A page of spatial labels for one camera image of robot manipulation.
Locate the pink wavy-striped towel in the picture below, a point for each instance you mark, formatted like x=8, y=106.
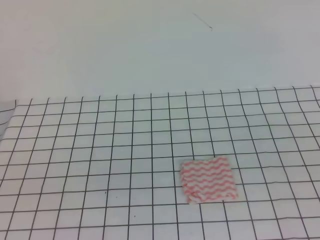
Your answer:
x=208, y=180

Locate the white black-grid tablecloth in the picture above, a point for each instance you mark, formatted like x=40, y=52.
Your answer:
x=108, y=168

